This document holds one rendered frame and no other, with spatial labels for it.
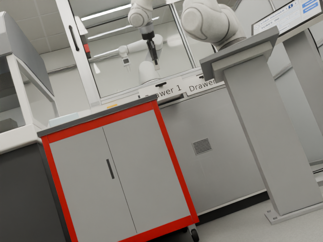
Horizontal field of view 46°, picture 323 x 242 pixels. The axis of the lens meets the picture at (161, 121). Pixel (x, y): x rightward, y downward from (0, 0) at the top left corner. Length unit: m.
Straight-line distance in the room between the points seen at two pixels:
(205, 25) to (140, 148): 0.67
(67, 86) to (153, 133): 4.07
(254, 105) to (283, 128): 0.17
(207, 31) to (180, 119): 0.94
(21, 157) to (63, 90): 3.54
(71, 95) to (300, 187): 4.51
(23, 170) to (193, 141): 1.07
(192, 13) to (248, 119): 0.54
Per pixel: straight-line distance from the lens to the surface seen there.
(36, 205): 2.34
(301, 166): 1.77
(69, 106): 5.77
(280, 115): 1.77
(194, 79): 2.57
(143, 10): 2.03
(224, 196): 2.50
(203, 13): 1.68
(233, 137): 2.55
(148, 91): 2.38
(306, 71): 2.65
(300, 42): 2.68
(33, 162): 2.36
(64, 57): 6.03
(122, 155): 1.87
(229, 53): 1.73
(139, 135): 1.88
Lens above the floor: 0.30
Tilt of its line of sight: 10 degrees up
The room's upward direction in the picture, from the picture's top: 20 degrees counter-clockwise
